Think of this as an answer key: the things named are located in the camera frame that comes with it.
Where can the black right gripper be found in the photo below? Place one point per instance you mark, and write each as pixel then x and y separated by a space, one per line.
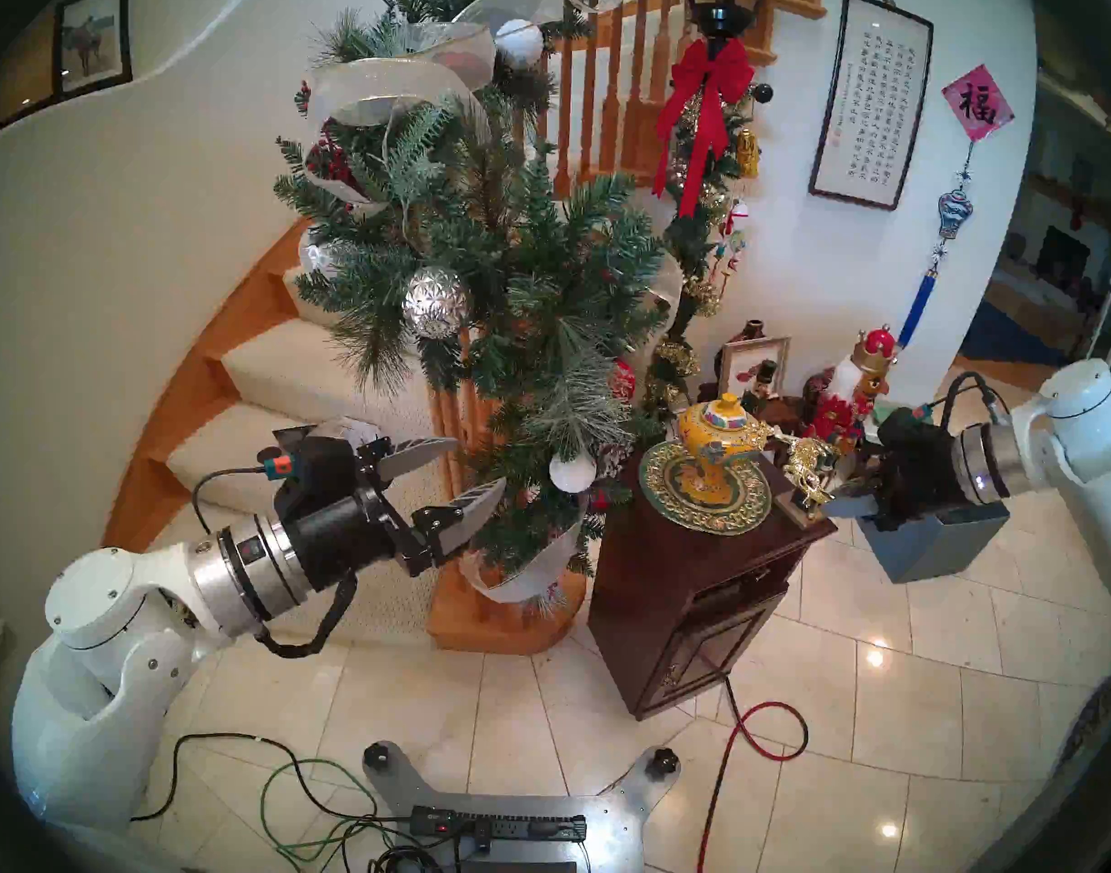
pixel 919 480

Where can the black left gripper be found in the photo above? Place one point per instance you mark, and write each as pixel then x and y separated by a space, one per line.
pixel 351 535

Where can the gold glitter reindeer ornament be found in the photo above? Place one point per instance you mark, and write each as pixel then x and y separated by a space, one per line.
pixel 805 466

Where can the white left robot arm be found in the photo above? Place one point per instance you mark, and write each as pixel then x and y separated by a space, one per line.
pixel 110 607

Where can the white glitter ball ornament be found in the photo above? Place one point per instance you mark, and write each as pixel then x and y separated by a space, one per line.
pixel 519 44
pixel 573 473

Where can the silver faceted ball ornament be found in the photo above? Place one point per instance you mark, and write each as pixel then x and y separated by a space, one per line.
pixel 437 303

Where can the red ball ornament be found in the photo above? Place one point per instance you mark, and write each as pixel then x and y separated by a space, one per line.
pixel 623 380

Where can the green pine Christmas garland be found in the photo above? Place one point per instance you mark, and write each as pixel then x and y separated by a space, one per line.
pixel 519 271

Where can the clear glass ball ornament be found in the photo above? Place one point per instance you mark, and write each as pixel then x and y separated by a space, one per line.
pixel 314 257

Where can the gold bell ornament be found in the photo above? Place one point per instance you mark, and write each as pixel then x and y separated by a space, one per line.
pixel 748 153

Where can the blue-grey waste bin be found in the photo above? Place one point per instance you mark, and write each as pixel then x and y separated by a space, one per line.
pixel 937 544

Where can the clear plastic packaging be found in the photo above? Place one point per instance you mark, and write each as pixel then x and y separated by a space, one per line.
pixel 346 426

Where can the dark cloisonne lidded jar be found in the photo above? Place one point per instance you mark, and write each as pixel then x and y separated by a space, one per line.
pixel 814 389

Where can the sheer white gold-edged ribbon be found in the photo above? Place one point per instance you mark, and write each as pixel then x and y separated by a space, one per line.
pixel 672 285
pixel 401 80
pixel 528 580

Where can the large red crowned nutcracker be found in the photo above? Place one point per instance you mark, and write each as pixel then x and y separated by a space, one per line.
pixel 874 353

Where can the small dark nutcracker figure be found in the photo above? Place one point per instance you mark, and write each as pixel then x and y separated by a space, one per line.
pixel 763 380

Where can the yellow porcelain lidded jar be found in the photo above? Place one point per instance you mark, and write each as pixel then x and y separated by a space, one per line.
pixel 719 435

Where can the black card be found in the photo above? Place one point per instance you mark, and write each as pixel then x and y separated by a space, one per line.
pixel 291 433

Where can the green gold round mat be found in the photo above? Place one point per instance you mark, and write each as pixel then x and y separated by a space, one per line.
pixel 669 489

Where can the carpeted wooden staircase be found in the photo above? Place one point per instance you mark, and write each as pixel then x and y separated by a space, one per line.
pixel 273 371

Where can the dark red vase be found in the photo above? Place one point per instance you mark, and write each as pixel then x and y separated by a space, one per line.
pixel 751 328

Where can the dark wooden cabinet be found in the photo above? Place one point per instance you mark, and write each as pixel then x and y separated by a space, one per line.
pixel 683 598

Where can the blue floor rug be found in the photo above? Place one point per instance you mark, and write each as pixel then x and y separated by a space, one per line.
pixel 1001 335

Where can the black base knob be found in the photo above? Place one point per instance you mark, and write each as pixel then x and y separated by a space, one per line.
pixel 378 756
pixel 662 762

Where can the blue porcelain charm with tassel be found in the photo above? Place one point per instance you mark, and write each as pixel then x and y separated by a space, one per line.
pixel 955 209

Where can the dark fireplace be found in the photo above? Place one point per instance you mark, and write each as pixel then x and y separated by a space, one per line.
pixel 1063 257

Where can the dark patterned rug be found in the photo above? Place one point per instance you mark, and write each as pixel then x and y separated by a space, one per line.
pixel 1096 712

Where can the red berry cluster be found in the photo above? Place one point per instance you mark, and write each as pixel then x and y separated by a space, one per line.
pixel 332 162

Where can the black power strip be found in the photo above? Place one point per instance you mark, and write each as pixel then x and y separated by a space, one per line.
pixel 528 826

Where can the framed Chinese calligraphy scroll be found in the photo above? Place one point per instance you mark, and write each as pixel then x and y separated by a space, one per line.
pixel 869 98

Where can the red diamond fu paper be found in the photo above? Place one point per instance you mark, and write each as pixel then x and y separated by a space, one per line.
pixel 978 103

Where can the red velvet bow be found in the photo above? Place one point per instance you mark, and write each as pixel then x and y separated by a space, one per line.
pixel 705 71

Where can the framed horse rider photo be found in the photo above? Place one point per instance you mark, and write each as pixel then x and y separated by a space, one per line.
pixel 91 39

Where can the brown framed picture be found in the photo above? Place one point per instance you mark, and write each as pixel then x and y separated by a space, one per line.
pixel 23 71

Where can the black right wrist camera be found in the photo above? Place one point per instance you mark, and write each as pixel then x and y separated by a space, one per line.
pixel 905 426

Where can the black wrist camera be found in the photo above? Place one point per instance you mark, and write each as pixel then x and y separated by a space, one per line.
pixel 323 466
pixel 905 426

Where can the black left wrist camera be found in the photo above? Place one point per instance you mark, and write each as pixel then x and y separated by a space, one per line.
pixel 323 466

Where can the small silver picture frame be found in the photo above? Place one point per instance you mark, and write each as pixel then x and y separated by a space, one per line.
pixel 754 364

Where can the grey metal robot base plate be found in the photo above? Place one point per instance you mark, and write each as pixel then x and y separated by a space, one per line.
pixel 619 817

